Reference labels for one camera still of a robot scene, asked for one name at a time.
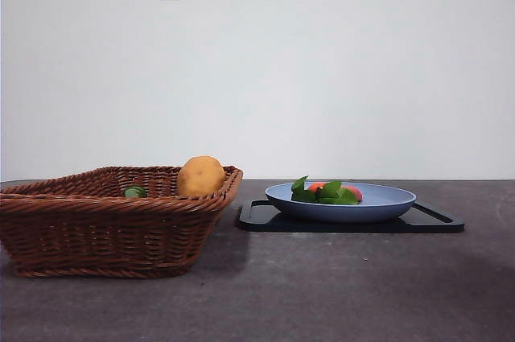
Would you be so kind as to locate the yellow-brown potato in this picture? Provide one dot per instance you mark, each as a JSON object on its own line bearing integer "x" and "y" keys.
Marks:
{"x": 201, "y": 178}

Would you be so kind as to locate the blue round plate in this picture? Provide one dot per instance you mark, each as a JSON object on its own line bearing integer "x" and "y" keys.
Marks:
{"x": 342, "y": 211}

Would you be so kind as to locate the orange carrot with green leaves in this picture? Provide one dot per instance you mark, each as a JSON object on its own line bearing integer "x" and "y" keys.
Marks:
{"x": 330, "y": 194}

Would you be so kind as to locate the small green vegetable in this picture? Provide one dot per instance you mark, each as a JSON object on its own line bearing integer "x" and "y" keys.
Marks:
{"x": 135, "y": 192}

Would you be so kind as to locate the brown wicker basket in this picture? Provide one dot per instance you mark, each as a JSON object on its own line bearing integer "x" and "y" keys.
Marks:
{"x": 100, "y": 233}

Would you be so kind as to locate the black rectangular tray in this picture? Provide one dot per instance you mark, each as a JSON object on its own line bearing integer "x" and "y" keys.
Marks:
{"x": 254, "y": 221}

